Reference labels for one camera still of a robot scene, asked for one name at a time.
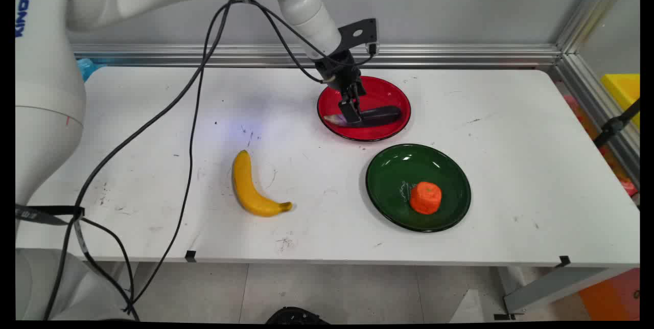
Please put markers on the horizontal aluminium frame rail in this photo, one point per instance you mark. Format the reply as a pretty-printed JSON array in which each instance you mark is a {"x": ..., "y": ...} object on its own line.
[{"x": 460, "y": 55}]

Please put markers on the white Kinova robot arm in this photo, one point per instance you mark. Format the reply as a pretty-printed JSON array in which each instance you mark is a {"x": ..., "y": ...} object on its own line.
[{"x": 48, "y": 63}]

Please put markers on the yellow toy banana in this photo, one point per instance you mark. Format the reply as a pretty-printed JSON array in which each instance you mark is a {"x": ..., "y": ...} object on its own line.
[{"x": 246, "y": 188}]

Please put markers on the blue plastic object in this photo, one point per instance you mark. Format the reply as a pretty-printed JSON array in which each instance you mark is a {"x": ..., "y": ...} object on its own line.
[{"x": 86, "y": 67}]

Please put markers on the slanted aluminium frame rail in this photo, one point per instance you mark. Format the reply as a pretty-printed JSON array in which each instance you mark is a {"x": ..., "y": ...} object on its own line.
[{"x": 598, "y": 78}]

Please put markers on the yellow plastic box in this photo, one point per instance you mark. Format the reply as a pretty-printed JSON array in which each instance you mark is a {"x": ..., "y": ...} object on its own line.
[{"x": 624, "y": 91}]

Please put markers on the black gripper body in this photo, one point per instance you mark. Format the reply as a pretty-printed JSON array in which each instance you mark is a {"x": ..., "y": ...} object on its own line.
[{"x": 334, "y": 66}]

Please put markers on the black tape marker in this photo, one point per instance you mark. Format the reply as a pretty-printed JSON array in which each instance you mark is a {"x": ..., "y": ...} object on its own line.
[
  {"x": 190, "y": 256},
  {"x": 564, "y": 261}
]

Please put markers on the green round plate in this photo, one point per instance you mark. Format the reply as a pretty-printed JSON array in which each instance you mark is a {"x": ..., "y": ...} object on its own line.
[{"x": 398, "y": 175}]

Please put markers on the orange box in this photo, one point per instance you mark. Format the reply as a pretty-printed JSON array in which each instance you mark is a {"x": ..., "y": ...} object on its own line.
[{"x": 613, "y": 296}]

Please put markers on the dark purple toy eggplant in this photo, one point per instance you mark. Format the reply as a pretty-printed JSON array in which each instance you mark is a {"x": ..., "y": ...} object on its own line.
[{"x": 383, "y": 114}]

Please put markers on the orange toy carrot piece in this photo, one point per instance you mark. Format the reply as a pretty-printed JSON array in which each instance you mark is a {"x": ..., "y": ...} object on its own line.
[{"x": 425, "y": 197}]

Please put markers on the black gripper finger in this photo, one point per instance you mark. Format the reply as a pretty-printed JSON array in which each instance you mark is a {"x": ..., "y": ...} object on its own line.
[
  {"x": 360, "y": 89},
  {"x": 350, "y": 113}
]

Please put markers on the black round floor object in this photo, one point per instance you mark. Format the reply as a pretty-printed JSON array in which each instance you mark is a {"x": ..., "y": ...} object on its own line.
[{"x": 296, "y": 316}]

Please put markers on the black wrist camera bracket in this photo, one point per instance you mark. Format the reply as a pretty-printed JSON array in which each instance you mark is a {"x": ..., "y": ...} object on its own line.
[{"x": 357, "y": 32}]

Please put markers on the grey metal table leg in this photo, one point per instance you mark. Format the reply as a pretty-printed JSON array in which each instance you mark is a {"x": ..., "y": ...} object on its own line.
[{"x": 552, "y": 288}]

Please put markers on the red round plate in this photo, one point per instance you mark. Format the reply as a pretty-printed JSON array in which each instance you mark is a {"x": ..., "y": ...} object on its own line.
[{"x": 380, "y": 95}]

